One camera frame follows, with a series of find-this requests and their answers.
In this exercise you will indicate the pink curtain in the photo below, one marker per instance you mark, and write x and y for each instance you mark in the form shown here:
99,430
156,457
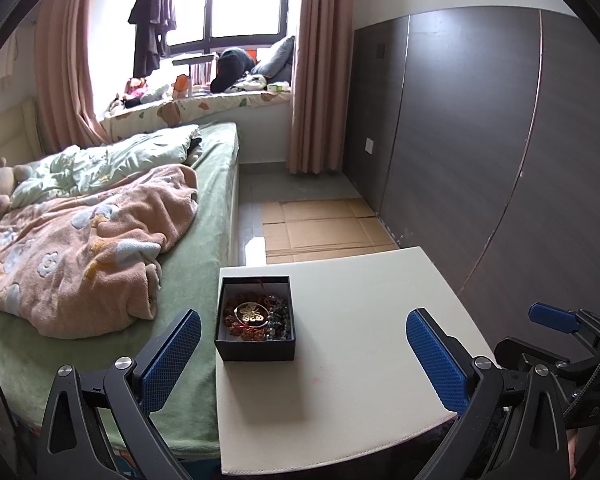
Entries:
62,60
320,85

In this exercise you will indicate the pink floral blanket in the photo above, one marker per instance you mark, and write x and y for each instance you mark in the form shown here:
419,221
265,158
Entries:
80,260

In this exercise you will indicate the bed with green sheet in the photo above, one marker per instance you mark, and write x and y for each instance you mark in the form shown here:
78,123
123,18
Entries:
215,200

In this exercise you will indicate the leaf print window seat cushion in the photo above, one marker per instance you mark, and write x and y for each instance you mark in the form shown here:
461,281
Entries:
205,107

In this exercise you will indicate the grey pillow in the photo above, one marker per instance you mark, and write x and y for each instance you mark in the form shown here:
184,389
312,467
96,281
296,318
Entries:
277,60

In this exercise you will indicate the small folding table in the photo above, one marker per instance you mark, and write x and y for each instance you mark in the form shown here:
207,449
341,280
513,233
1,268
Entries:
192,60

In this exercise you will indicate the dark wood wardrobe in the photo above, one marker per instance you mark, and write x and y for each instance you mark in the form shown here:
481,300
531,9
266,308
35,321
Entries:
455,135

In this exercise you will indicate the dark framed window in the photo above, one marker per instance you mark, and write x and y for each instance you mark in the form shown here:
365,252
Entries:
240,5

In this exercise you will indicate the white green cloth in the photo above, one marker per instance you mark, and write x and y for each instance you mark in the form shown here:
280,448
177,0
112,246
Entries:
255,82

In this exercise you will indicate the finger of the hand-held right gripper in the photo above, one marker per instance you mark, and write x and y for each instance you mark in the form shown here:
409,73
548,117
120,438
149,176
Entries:
522,351
550,317

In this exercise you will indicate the black jewelry box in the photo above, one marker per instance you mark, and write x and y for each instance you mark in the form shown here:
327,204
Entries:
255,350

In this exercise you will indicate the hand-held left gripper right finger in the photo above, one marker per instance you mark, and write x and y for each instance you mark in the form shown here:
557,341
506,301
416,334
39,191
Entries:
437,365

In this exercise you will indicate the black hanging clothes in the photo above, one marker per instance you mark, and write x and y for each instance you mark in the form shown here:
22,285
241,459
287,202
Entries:
150,20

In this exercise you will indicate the pink plush toy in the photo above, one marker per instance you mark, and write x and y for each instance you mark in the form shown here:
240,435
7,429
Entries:
137,91

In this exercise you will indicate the white wall socket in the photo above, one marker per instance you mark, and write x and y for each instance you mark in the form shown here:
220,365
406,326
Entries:
369,146

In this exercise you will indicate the light green duvet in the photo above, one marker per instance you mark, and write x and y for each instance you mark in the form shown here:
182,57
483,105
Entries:
120,160

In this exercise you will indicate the orange bag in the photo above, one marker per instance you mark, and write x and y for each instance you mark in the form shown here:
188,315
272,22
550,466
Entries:
180,85

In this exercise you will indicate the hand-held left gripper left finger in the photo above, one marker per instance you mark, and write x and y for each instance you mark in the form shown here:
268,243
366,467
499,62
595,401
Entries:
172,360

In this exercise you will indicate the black bag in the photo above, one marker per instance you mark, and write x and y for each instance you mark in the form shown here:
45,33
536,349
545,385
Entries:
230,67

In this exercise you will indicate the flattened cardboard sheet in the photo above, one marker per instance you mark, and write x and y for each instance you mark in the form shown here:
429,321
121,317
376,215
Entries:
320,230

